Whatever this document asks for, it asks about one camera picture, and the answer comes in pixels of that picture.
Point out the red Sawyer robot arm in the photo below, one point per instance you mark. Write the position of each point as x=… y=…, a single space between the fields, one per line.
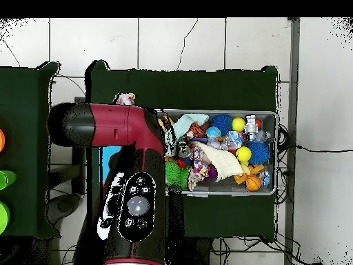
x=115 y=127

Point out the wooden box with three holes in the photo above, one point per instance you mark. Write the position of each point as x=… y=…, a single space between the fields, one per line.
x=110 y=160

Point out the clear mesh bin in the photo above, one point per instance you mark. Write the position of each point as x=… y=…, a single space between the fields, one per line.
x=234 y=189

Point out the mint green cloth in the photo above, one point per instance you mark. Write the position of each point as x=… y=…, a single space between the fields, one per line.
x=187 y=124

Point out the green spiky rubber ball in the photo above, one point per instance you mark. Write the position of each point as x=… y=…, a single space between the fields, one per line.
x=175 y=175

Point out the blue globe ball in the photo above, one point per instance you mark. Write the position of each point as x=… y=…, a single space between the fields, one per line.
x=213 y=134

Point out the cream ribbed cloth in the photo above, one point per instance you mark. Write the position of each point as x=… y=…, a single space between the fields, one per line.
x=223 y=161

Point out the blue spiky rubber ball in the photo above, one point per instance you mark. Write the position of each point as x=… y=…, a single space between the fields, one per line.
x=222 y=124

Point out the yellow foam ball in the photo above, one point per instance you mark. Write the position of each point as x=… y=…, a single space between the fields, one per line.
x=243 y=154

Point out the white toy robot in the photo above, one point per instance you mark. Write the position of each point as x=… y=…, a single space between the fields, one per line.
x=251 y=127

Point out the orange toy basketball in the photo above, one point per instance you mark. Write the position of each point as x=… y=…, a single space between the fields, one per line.
x=253 y=183

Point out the grey rounded object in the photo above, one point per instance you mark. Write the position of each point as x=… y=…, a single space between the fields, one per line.
x=63 y=207

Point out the dark green side table cloth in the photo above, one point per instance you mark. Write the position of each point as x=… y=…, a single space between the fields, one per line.
x=27 y=110

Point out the green plastic cup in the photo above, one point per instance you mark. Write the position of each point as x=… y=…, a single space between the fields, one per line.
x=7 y=179

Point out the green round plastic object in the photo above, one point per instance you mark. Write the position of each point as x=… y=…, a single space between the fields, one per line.
x=3 y=218

